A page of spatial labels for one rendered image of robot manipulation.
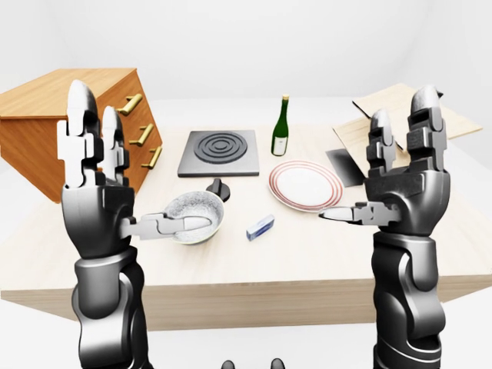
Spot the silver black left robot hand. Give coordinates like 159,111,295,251
56,79,213,263

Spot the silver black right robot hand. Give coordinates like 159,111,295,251
318,82,452,238

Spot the speckled grey bowl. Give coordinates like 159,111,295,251
162,190,226,246

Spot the white plate with red rings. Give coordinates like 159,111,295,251
268,161,344,213

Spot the flat dark stove plate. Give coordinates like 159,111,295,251
177,129,261,179

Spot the wooden cabinet drawer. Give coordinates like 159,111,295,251
126,130,165,195
119,100,158,151
95,70,150,118

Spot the wooden cabinet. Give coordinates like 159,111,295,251
0,68,165,204

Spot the round black stove knob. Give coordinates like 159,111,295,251
205,178,233,202

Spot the green wine bottle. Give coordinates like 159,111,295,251
271,94,291,157

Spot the small blue white box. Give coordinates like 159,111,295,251
245,214,277,242

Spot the brass drawer handle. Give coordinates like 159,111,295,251
141,146,164,170
116,93,144,117
128,123,155,148

